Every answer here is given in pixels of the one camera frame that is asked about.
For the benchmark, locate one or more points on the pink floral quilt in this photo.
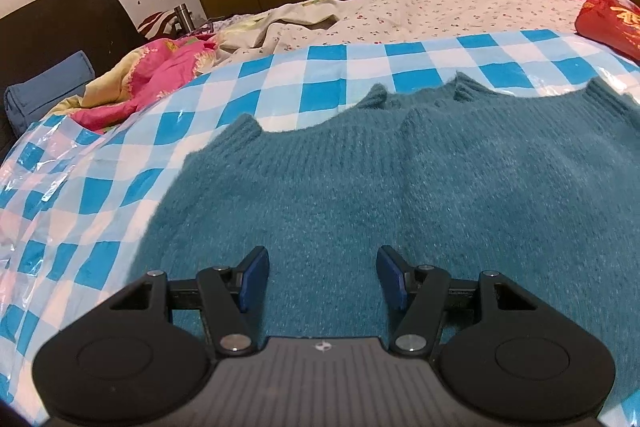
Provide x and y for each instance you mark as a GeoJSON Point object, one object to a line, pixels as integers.
{"type": "Point", "coordinates": [160, 72]}

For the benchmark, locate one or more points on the blue pillow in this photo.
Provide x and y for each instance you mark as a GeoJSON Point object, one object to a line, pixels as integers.
{"type": "Point", "coordinates": [45, 92]}

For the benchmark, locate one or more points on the teal knitted sweater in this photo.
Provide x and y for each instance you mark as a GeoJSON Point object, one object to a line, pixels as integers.
{"type": "Point", "coordinates": [350, 187]}

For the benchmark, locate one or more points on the cream cloth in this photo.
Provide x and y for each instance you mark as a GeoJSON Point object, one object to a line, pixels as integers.
{"type": "Point", "coordinates": [290, 22]}

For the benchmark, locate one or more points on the zebra striped cloth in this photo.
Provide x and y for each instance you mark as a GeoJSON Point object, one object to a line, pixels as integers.
{"type": "Point", "coordinates": [155, 24]}

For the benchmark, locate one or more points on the metal thermos flask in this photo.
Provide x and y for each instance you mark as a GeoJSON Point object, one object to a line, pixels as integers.
{"type": "Point", "coordinates": [182, 18]}

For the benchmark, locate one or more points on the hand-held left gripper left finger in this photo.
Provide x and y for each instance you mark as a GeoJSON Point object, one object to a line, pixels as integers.
{"type": "Point", "coordinates": [252, 274]}

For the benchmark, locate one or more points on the blue white checkered plastic sheet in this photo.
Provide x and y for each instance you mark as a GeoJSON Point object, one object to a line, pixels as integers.
{"type": "Point", "coordinates": [100, 187]}

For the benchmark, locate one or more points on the red plastic bag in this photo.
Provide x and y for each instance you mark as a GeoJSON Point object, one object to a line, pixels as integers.
{"type": "Point", "coordinates": [610, 22]}

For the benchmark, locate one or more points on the white floral bedsheet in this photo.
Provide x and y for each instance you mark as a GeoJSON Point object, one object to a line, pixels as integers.
{"type": "Point", "coordinates": [450, 7]}

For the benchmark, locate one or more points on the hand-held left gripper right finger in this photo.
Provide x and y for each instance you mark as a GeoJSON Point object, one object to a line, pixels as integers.
{"type": "Point", "coordinates": [390, 277]}

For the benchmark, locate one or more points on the dark wooden headboard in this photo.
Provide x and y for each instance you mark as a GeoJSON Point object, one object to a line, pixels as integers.
{"type": "Point", "coordinates": [65, 22]}

